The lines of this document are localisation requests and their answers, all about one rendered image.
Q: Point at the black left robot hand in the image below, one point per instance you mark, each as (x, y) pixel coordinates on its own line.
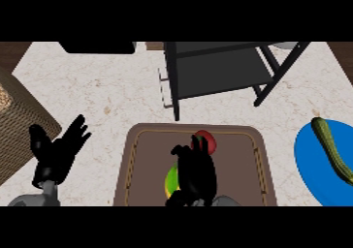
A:
(57, 151)

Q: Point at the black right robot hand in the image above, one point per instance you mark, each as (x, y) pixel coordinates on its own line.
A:
(196, 174)

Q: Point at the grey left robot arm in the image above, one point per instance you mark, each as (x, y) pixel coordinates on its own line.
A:
(38, 197)

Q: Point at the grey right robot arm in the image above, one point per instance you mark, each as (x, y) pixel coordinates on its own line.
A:
(223, 201)

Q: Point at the yellow-green lemon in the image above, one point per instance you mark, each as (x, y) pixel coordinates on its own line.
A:
(171, 180)

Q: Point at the brown tray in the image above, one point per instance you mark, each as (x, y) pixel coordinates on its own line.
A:
(242, 168)

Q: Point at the black tiered shelf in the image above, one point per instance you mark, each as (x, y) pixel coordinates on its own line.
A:
(217, 71)

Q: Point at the red tomato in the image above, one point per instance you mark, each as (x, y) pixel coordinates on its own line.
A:
(209, 141)

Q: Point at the wicker basket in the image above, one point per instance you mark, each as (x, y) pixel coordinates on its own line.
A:
(17, 129)

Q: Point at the blue plate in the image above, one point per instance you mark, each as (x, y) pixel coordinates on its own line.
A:
(322, 174)

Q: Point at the green cucumber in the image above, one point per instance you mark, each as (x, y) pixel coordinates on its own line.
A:
(332, 151)

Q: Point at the black appliance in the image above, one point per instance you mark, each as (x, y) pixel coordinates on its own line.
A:
(98, 47)

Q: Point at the grey round object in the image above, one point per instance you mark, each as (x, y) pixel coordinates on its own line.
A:
(286, 44)

